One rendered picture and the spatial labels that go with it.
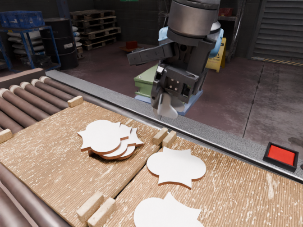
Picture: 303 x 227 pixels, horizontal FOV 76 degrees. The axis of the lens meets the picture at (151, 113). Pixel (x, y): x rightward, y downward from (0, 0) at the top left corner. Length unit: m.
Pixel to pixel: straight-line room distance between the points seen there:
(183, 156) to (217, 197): 0.13
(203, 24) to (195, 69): 0.07
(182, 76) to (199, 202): 0.27
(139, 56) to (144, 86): 0.55
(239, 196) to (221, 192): 0.04
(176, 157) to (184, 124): 0.20
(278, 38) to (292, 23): 0.33
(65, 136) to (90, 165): 0.16
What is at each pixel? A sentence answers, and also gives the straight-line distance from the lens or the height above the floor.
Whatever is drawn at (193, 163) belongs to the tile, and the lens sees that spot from 0.52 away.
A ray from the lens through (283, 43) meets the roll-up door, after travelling 5.07.
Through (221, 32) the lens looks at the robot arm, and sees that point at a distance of 0.87.
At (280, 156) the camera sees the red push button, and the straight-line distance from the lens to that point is 0.65.
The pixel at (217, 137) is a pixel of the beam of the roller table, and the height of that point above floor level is 0.92.
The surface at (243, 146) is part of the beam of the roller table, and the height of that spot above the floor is 0.92.
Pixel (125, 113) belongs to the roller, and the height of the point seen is 0.92.
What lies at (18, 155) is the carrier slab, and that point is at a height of 0.94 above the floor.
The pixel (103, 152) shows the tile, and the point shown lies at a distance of 0.50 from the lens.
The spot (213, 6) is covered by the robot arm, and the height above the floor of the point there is 1.29.
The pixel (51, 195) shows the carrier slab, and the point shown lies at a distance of 0.51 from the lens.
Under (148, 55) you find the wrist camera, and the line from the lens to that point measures 0.40.
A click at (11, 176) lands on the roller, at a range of 0.62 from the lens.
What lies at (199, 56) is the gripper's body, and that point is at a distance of 0.36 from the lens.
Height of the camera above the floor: 1.31
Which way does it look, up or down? 32 degrees down
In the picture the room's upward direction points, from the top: straight up
